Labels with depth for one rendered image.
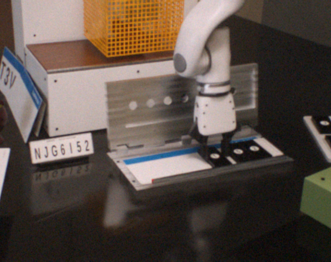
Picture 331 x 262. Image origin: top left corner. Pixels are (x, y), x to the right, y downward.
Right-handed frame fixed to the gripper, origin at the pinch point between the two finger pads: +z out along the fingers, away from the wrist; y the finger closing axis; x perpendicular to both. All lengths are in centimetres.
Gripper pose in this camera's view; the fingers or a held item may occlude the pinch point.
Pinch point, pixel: (214, 150)
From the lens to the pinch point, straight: 178.3
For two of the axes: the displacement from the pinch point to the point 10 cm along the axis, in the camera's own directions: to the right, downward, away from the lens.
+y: 9.1, -1.5, 3.8
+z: 0.5, 9.7, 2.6
